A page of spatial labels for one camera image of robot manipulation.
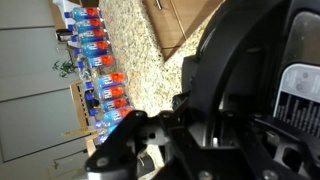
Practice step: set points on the black cooker lid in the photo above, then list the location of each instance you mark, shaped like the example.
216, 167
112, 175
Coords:
240, 60

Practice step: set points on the water bottle blue orange label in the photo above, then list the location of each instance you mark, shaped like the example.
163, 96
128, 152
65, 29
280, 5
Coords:
85, 14
88, 25
91, 36
98, 62
108, 80
108, 92
111, 106
113, 117
106, 131
95, 48

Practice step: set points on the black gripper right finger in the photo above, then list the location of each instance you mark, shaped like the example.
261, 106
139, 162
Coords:
286, 156

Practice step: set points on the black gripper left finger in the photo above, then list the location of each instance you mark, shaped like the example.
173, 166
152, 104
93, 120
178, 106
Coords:
120, 153

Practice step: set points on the green plant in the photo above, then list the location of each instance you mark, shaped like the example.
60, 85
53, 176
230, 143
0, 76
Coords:
65, 68

